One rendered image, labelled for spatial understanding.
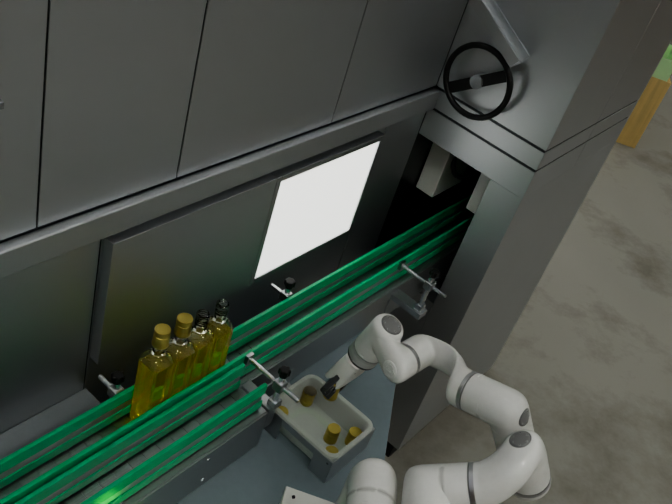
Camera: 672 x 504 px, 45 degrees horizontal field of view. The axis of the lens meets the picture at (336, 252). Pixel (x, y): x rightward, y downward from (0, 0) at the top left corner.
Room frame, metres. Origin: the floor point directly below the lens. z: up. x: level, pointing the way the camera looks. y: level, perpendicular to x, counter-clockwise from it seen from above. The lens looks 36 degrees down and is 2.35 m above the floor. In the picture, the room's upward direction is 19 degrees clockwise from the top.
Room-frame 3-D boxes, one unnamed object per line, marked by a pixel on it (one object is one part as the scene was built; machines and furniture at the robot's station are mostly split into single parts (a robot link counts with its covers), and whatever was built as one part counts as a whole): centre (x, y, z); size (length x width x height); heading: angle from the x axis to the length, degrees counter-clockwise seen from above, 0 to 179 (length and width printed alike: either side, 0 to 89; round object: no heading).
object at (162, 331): (1.17, 0.28, 1.14); 0.04 x 0.04 x 0.04
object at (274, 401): (1.34, 0.04, 0.95); 0.17 x 0.03 x 0.12; 61
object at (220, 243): (1.59, 0.21, 1.15); 0.90 x 0.03 x 0.34; 151
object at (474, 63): (2.13, -0.22, 1.49); 0.21 x 0.05 x 0.21; 61
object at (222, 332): (1.33, 0.20, 0.99); 0.06 x 0.06 x 0.21; 60
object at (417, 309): (1.90, -0.26, 0.90); 0.17 x 0.05 x 0.23; 61
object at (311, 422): (1.39, -0.10, 0.80); 0.22 x 0.17 x 0.09; 61
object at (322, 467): (1.41, -0.07, 0.79); 0.27 x 0.17 x 0.08; 61
